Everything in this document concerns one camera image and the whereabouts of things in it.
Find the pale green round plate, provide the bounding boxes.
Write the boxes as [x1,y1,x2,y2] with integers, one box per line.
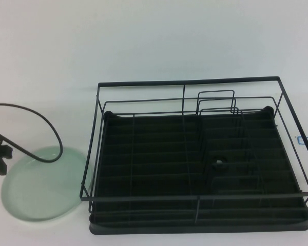
[2,145,93,223]

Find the black plastic drip tray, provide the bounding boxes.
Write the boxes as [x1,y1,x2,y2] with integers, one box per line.
[88,106,308,235]

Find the blue outlined table sticker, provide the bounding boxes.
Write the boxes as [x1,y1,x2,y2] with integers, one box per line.
[296,135,308,148]

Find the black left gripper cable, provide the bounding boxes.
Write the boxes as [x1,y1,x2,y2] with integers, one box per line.
[0,102,64,163]

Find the black wire dish rack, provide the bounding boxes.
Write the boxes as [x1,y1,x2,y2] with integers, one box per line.
[79,75,308,224]

